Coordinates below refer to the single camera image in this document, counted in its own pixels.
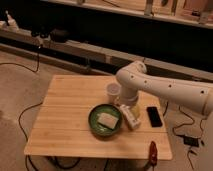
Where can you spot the green ceramic bowl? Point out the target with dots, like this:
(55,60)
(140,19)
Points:
(100,129)

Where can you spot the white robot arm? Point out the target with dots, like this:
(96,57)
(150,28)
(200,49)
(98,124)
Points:
(197,96)

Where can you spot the white plastic cup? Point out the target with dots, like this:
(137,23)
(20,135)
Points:
(113,91)

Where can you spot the pale sponge block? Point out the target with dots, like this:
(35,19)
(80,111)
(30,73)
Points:
(108,120)

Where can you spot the white remote controller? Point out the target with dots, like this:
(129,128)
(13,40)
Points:
(131,115)

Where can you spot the black smartphone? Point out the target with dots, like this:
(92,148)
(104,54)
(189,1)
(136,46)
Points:
(154,117)

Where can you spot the wooden table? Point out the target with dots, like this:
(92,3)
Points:
(61,127)

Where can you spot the black device on ledge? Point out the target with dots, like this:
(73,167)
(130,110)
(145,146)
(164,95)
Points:
(58,35)

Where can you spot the black power adapter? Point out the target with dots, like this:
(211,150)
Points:
(191,141)

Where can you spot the red handled tool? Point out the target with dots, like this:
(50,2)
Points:
(153,154)

